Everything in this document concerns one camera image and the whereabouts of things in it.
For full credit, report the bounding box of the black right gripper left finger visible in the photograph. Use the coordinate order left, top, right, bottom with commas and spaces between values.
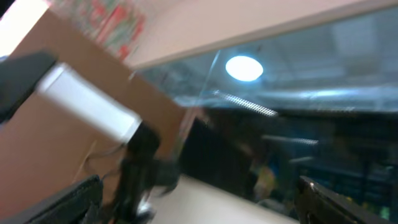
1, 175, 103, 224

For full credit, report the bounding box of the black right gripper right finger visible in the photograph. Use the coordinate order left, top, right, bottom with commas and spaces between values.
294, 175, 393, 224

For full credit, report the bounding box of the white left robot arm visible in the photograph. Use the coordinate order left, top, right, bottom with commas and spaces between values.
1, 52, 179, 223

